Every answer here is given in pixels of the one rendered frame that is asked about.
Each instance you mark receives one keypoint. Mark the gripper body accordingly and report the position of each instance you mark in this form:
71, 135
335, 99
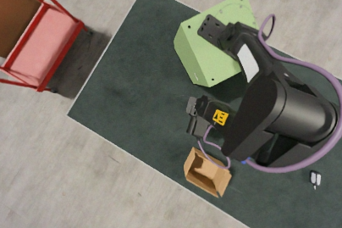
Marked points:
192, 101

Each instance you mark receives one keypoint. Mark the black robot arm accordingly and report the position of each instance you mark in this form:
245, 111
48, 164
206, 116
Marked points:
270, 104

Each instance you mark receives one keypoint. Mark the brown cardboard box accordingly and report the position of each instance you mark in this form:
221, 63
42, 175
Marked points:
202, 172

